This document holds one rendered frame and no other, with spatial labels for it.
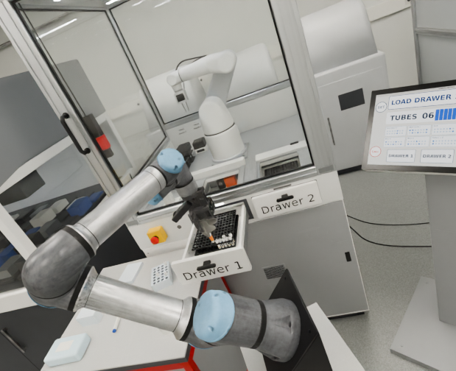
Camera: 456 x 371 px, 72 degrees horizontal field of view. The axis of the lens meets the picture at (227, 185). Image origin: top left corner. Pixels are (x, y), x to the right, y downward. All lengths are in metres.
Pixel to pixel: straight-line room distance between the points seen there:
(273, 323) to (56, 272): 0.50
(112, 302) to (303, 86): 0.94
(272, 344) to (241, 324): 0.10
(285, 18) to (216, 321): 0.96
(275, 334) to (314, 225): 0.77
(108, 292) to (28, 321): 1.29
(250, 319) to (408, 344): 1.19
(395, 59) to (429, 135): 3.54
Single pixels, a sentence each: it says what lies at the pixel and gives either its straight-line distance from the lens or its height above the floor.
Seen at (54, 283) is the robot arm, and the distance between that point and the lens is 0.79.
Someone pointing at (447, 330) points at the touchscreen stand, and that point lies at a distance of 1.93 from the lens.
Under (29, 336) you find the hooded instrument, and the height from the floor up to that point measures 0.54.
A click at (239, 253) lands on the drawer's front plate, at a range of 1.15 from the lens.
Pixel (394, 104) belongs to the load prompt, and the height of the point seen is 1.15.
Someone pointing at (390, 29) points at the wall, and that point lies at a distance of 4.69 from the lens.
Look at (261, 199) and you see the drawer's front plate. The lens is 1.39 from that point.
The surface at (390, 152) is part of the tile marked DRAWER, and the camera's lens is 1.29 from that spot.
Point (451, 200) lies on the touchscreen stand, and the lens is 1.43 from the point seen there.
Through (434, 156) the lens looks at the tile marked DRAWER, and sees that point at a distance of 1.25.
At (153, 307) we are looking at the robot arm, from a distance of 0.89.
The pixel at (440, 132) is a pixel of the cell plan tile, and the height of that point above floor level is 1.06.
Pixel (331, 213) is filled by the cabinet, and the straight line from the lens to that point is 1.48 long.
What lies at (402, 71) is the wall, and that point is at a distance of 4.83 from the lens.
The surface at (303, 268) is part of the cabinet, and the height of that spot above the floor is 0.46.
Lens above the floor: 1.60
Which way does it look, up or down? 25 degrees down
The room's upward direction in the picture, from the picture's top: 23 degrees counter-clockwise
